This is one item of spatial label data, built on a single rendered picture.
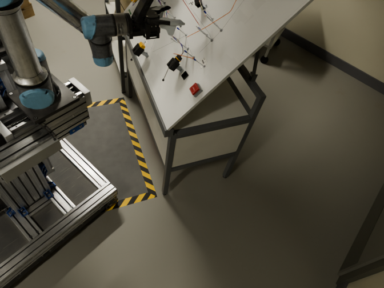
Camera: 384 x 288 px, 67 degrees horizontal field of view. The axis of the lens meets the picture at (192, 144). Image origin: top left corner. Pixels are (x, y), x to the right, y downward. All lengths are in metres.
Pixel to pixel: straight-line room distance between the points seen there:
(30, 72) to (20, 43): 0.12
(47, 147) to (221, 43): 1.01
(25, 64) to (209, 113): 1.14
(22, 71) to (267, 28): 1.07
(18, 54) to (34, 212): 1.33
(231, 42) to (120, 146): 1.48
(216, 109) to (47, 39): 2.49
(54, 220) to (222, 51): 1.52
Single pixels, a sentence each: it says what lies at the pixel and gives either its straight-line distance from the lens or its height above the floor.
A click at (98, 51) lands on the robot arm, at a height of 1.48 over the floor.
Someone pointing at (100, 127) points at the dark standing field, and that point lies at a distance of 2.83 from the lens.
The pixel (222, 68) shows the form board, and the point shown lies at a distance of 1.57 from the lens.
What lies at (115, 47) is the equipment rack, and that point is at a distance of 3.29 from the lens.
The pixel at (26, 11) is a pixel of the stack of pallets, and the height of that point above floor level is 0.09.
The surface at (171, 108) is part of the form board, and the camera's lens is 1.70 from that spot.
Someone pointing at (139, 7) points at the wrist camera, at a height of 1.62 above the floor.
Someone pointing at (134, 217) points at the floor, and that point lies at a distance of 2.35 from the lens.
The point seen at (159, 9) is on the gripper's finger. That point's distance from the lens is 1.22.
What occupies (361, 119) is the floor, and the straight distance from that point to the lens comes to 3.79.
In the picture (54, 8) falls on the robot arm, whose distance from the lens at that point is 1.20.
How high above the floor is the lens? 2.17
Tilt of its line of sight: 53 degrees down
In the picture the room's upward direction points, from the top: 13 degrees clockwise
